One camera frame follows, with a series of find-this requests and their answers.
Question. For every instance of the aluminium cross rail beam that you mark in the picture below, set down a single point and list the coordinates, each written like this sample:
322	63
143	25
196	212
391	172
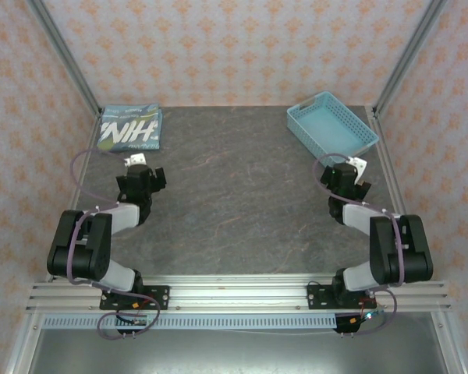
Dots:
238	290

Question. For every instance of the small circuit board green light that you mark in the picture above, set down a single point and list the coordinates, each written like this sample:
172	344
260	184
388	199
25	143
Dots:
369	315

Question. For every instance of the light blue plastic basket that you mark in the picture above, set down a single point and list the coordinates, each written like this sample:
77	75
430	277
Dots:
327	124

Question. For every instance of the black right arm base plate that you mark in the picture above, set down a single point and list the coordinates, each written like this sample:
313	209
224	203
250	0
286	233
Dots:
320	298

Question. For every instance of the aluminium side rail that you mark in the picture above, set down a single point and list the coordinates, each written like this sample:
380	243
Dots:
82	171
390	175

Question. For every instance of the aluminium frame post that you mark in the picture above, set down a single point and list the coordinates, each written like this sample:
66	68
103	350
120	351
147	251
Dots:
407	58
68	58

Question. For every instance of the light blue printed t-shirt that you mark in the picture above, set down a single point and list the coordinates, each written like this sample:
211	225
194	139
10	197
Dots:
130	126

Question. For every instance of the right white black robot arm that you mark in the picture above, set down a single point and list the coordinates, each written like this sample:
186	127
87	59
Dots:
401	253

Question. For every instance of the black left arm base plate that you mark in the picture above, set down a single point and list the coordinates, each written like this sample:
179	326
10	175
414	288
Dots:
158	298

